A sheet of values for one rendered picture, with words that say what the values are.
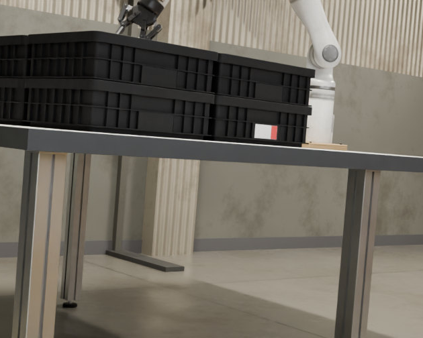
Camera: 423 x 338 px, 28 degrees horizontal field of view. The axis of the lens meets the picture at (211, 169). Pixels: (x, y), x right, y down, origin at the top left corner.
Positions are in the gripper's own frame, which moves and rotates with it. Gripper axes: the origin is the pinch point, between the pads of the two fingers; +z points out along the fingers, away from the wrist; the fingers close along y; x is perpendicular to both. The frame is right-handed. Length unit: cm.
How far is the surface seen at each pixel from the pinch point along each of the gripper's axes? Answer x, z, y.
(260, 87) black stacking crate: 17.2, -6.6, -44.8
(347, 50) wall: -342, -122, -20
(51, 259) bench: 86, 54, -42
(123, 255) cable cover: -216, 74, 5
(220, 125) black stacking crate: 25, 9, -43
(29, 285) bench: 88, 60, -42
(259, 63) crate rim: 19.7, -11.6, -41.4
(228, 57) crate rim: 28.9, -6.8, -35.4
